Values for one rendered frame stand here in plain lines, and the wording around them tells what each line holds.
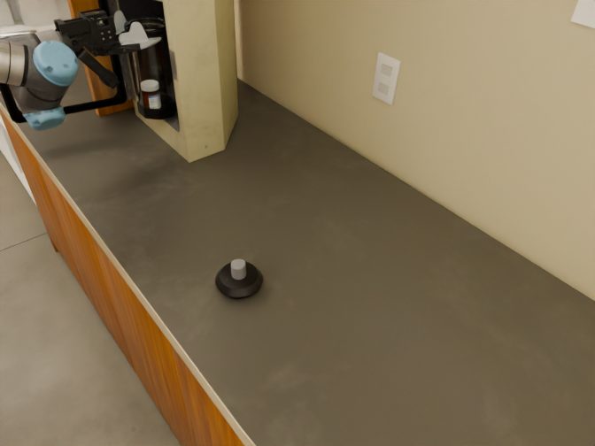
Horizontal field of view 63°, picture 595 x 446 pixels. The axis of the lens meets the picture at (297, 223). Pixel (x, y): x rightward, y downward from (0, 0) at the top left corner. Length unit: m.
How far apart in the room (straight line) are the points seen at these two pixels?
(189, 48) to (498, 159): 0.73
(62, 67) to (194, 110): 0.36
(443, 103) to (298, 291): 0.54
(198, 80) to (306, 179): 0.36
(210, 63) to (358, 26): 0.38
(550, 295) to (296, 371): 0.54
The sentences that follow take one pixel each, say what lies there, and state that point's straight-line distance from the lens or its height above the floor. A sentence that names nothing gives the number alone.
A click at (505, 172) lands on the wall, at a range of 1.14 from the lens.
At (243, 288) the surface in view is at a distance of 0.92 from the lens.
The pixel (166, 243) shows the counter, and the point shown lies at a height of 0.94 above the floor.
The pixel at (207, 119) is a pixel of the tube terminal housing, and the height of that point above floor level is 1.05.
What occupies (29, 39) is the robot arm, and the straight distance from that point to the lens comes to 1.20.
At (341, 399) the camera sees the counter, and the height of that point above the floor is 0.94.
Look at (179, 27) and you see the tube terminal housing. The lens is 1.17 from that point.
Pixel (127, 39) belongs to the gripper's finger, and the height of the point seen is 1.25.
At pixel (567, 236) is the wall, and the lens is 1.13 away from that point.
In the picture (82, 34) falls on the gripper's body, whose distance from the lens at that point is 1.23.
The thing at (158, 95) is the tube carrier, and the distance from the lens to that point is 1.31.
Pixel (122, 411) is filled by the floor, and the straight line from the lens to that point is 1.96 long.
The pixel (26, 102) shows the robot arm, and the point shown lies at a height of 1.19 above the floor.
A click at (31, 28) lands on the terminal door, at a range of 1.43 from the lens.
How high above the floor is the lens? 1.66
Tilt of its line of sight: 41 degrees down
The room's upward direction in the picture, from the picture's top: 3 degrees clockwise
